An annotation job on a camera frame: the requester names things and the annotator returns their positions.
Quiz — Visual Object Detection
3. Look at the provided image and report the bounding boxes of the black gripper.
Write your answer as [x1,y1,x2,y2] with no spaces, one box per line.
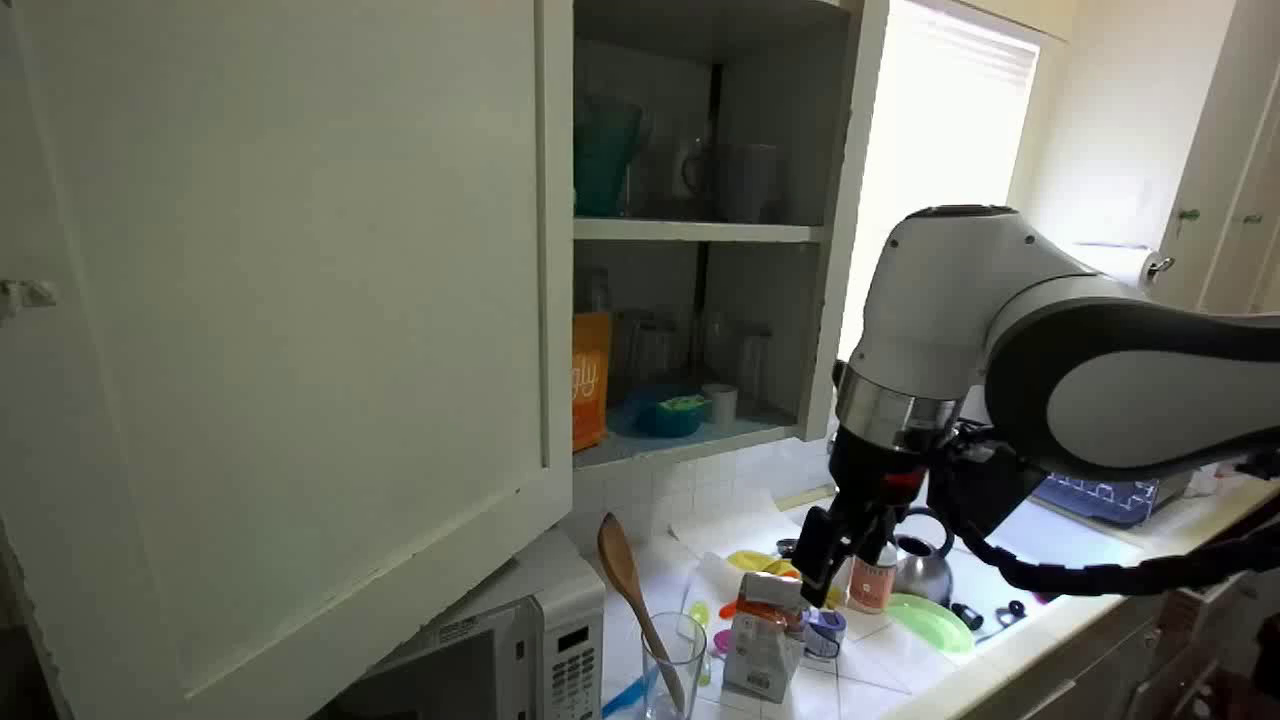
[793,427,931,614]

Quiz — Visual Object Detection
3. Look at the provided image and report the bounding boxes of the white packet with orange band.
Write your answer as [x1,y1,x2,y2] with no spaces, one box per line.
[720,568,813,709]

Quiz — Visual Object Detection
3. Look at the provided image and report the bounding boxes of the cream lower cabinet drawers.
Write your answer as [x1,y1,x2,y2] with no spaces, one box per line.
[916,554,1280,720]

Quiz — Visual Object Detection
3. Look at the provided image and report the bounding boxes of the white upper cabinet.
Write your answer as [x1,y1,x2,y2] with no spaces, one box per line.
[537,0,892,474]

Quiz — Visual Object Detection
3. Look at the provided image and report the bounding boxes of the orange food packet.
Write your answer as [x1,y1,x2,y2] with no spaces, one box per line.
[572,304,615,458]

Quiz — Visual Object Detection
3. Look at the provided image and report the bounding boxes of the white open cabinet door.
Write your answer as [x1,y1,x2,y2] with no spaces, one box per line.
[0,0,579,720]

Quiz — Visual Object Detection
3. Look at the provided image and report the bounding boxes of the pink cube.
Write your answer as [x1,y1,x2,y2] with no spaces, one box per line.
[850,556,901,615]

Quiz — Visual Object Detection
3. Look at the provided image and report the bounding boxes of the small jar with purple lid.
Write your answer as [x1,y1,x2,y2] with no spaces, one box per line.
[800,610,853,665]

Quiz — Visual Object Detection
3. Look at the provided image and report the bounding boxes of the yellow-green spatula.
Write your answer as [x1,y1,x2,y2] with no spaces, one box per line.
[681,598,720,645]

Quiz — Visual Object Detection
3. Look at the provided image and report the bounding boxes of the clear drinking glass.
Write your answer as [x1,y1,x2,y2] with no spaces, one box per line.
[642,614,716,720]

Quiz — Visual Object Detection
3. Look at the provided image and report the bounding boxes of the small white cup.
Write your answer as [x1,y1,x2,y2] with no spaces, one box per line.
[699,381,743,427]

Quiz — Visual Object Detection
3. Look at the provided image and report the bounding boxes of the blue bowl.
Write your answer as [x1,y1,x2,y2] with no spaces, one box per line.
[626,388,716,444]

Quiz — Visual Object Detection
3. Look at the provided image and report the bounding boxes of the white paper sheet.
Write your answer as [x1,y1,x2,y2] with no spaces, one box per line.
[957,495,1145,622]

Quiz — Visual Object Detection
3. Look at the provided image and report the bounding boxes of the wooden spoon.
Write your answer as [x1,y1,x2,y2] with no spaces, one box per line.
[591,510,692,720]

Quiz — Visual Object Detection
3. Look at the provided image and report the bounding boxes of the blue patterned box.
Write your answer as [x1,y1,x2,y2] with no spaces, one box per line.
[1032,466,1193,532]

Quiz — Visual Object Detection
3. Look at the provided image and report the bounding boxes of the white microwave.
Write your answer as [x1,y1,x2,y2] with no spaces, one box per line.
[434,532,614,720]

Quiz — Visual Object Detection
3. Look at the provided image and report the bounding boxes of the grey tumbler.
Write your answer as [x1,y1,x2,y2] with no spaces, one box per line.
[716,137,783,225]

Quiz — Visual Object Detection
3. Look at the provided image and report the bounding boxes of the clear glass mug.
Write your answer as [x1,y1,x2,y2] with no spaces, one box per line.
[647,116,720,221]

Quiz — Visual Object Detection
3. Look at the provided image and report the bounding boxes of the white window blind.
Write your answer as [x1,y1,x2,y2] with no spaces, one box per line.
[842,0,1044,360]

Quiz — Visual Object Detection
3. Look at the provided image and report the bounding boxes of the teal plastic cup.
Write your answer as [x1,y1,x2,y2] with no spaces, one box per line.
[572,102,647,221]

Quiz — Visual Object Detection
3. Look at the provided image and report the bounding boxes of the white closed cabinets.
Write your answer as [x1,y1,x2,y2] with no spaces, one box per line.
[1147,0,1280,321]

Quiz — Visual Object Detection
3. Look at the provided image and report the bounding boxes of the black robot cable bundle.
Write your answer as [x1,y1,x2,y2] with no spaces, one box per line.
[930,444,1280,601]

